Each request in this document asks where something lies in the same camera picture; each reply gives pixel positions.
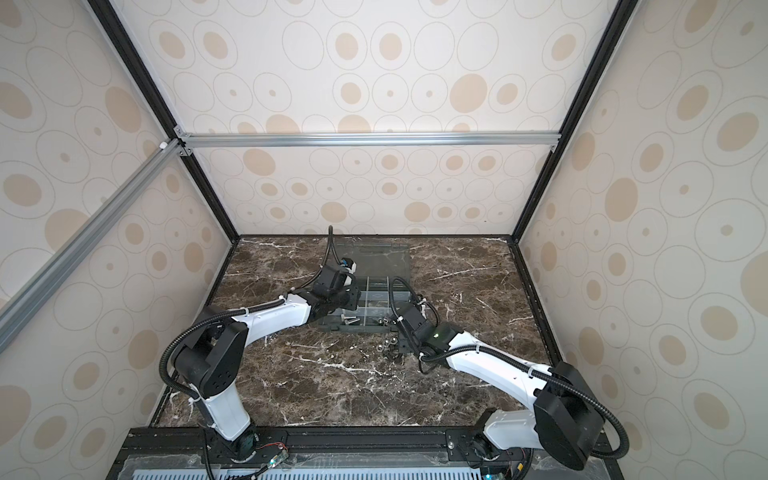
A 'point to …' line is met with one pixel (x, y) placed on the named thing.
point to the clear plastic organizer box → (376, 264)
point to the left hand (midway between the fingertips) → (364, 287)
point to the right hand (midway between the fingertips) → (409, 334)
